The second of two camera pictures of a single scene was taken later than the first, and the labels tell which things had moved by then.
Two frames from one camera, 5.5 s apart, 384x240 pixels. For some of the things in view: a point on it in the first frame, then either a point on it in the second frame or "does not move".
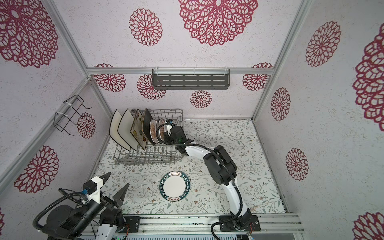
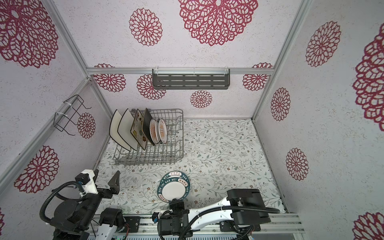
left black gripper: x=109 y=203 to x=114 y=188
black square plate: x=146 y=119 does not move
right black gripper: x=167 y=136 to x=176 y=205
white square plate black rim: x=113 y=130 does not move
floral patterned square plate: x=136 y=129 does not move
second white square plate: x=124 y=129 does not move
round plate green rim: x=162 y=129 to x=173 y=188
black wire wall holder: x=61 y=120 does not move
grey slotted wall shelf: x=190 y=78 does not move
